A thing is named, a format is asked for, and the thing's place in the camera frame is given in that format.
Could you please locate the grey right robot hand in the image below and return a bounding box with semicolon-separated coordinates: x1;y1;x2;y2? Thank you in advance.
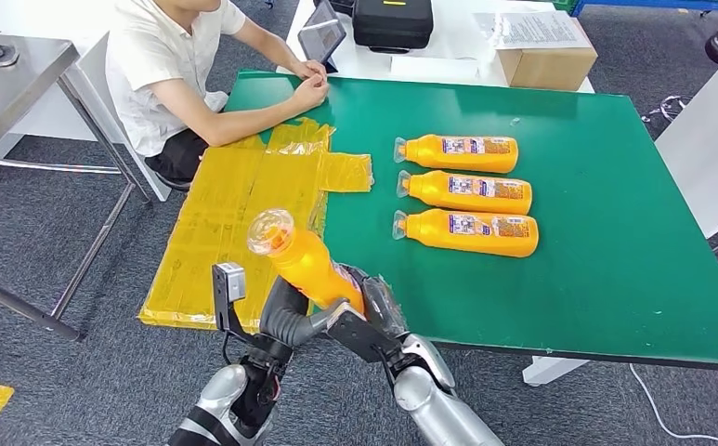
333;263;411;346

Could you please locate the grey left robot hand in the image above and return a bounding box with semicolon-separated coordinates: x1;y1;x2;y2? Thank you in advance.
258;275;352;365

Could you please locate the orange detergent bottle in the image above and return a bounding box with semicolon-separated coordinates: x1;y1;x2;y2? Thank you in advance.
246;209;367;315
396;170;534;216
394;134;520;175
392;208;540;259

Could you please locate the yellow taped cardboard sheet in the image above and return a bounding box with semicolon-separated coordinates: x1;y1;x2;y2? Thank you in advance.
137;118;375;334

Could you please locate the white table leg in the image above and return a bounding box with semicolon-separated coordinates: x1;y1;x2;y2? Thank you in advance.
521;355;591;387

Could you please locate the grey tablet on stand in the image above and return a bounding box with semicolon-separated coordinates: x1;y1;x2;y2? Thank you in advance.
297;0;347;73

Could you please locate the black carrying case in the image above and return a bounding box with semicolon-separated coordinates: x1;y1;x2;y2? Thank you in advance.
352;0;435;54

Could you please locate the brown cardboard box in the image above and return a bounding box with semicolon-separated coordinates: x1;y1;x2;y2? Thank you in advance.
496;46;599;92

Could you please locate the white table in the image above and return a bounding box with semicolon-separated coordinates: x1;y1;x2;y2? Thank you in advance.
275;0;596;95

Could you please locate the person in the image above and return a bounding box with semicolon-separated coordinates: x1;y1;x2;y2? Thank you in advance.
104;0;331;192

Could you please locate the printed paper in sleeve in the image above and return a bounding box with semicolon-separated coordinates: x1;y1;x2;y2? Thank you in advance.
474;10;594;52

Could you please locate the steel table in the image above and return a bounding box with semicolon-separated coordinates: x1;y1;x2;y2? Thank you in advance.
0;31;151;342

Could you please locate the white board panel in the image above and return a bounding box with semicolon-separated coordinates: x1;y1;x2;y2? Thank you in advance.
653;37;718;240

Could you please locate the blue metal rack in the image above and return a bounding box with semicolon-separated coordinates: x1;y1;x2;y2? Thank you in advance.
570;0;718;29

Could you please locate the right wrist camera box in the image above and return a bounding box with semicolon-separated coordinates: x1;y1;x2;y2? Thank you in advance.
324;301;404;364

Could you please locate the white floor cable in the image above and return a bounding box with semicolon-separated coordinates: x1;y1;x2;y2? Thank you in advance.
629;362;718;446

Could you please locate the white cable bundle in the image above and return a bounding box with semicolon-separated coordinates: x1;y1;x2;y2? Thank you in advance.
641;95;695;125

